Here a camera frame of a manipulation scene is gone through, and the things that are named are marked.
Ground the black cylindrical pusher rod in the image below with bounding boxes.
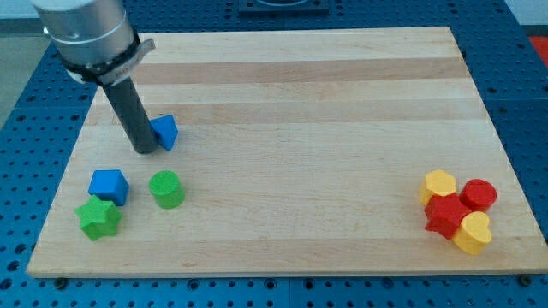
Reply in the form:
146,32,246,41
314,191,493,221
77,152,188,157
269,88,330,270
104,77,158,154

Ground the blue triangle block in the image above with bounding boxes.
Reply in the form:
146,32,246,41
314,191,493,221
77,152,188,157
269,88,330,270
150,115,178,151

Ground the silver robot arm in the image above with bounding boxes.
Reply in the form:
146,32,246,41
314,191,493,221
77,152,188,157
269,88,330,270
32,0,158,154

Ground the blue cube block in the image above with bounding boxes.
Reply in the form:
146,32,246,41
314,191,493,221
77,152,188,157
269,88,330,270
88,169,129,206

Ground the green cylinder block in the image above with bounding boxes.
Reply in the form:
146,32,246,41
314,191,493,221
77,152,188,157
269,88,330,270
148,170,186,210

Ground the green star block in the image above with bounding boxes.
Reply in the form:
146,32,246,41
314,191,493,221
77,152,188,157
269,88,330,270
74,195,122,241

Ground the wooden board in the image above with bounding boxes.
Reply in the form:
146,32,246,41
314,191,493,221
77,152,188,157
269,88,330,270
27,27,547,278

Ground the yellow hexagon block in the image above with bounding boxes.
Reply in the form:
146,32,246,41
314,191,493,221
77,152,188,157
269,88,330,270
418,169,457,206

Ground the red star block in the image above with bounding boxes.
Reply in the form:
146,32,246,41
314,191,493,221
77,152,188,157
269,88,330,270
425,192,472,240

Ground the red cylinder block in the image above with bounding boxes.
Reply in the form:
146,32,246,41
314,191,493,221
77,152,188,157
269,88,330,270
459,179,497,212

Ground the yellow heart block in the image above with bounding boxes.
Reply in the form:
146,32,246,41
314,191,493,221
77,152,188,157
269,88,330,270
451,211,492,256

